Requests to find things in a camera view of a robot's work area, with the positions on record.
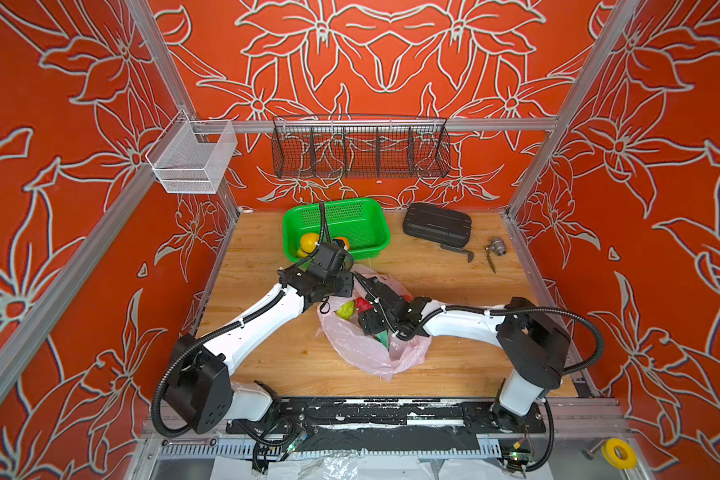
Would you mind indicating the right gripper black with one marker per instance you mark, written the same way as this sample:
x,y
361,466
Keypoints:
x,y
365,321

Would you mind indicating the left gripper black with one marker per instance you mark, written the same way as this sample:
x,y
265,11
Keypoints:
x,y
346,288

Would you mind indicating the red green dragon fruit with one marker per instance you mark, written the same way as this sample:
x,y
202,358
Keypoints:
x,y
362,305

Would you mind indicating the yellow lemon fruit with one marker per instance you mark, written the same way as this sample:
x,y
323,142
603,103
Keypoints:
x,y
307,244

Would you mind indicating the orange fruit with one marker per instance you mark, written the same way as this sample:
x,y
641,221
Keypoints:
x,y
342,242

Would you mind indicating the green pear fruit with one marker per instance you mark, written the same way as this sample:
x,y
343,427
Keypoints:
x,y
347,310

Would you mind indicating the pink plastic bag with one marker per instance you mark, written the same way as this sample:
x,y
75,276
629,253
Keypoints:
x,y
381,355

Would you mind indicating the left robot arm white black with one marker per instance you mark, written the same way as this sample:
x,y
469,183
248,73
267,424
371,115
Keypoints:
x,y
196,392

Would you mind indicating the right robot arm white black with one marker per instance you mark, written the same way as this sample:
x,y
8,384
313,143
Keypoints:
x,y
535,344

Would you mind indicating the green plastic basket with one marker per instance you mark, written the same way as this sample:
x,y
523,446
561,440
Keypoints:
x,y
360,220

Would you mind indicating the black plastic case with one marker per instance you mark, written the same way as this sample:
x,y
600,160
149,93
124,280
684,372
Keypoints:
x,y
437,224

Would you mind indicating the small metal fitting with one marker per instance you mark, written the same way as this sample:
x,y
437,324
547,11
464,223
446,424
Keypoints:
x,y
496,246

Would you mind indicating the yellow tape roll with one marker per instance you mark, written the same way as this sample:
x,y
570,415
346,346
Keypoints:
x,y
619,454

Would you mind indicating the black wire wall basket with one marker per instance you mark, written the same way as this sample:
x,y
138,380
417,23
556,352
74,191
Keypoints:
x,y
360,146

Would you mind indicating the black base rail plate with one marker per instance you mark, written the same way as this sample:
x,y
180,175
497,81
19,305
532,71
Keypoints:
x,y
426,426

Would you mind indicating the white wire mesh basket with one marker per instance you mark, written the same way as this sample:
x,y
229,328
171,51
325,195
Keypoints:
x,y
192,156

